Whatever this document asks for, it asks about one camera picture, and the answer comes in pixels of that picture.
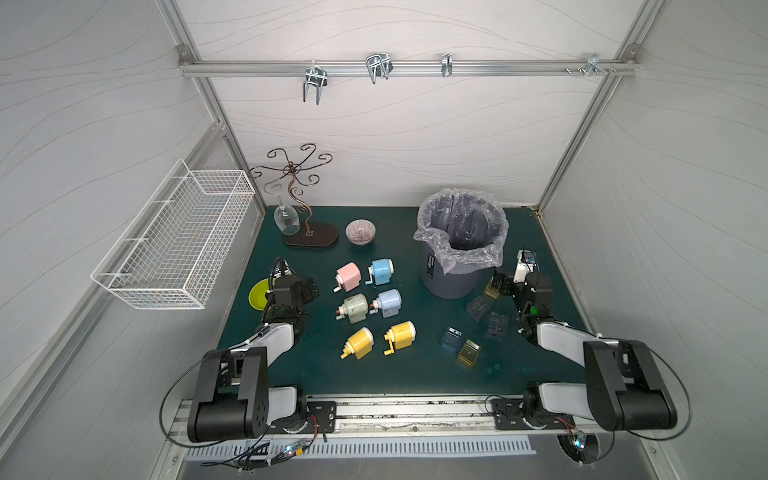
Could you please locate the yellow transparent shavings tray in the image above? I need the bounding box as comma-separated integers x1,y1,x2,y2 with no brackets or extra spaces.
484,282,501,300

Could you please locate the pink pencil sharpener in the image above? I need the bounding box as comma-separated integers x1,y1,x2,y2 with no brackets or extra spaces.
333,262,361,293

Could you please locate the clear grey shavings tray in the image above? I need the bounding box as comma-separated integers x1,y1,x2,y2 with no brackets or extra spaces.
486,312,509,339

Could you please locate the grey green pencil sharpener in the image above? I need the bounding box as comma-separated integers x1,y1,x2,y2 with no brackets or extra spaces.
336,294,369,324

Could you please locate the light blue pencil sharpener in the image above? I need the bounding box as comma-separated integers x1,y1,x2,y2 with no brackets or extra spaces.
366,259,394,286

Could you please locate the small yellow pencil sharpener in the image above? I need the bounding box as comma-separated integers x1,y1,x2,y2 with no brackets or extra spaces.
340,327,374,360

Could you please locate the bright blue shavings tray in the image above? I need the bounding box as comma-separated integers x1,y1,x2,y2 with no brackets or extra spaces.
440,327,464,356

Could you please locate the amber transparent shavings tray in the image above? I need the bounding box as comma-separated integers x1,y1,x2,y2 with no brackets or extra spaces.
457,340,481,368

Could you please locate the yellow white pencil sharpener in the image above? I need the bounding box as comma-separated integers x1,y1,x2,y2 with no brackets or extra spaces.
384,321,416,355

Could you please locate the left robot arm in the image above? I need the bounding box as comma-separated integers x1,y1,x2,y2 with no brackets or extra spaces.
158,258,319,449

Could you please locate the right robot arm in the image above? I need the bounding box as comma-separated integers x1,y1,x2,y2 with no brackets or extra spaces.
490,248,678,439

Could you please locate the grey trash bin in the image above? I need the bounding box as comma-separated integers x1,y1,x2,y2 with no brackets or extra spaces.
419,194,496,300

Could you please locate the dark oval glass rack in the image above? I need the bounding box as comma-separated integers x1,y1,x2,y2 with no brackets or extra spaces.
249,142,340,249

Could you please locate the clear plastic bin liner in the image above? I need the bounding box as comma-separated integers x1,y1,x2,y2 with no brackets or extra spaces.
413,188,509,275

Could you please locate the hanging wine glass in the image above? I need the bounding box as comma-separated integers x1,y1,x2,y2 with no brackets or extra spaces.
263,180,300,236

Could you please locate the striped ceramic bowl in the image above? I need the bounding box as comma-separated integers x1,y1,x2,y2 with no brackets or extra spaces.
345,219,377,246

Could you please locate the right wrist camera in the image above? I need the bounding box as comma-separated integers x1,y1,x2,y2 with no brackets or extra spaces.
513,249,539,283

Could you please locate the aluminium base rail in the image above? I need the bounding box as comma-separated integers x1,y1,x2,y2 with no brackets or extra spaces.
167,392,601,436

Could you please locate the white wire basket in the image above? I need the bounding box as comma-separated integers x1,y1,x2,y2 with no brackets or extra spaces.
90,159,255,310

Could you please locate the aluminium rail with hooks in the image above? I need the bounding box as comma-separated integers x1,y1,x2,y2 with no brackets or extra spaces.
175,44,641,104

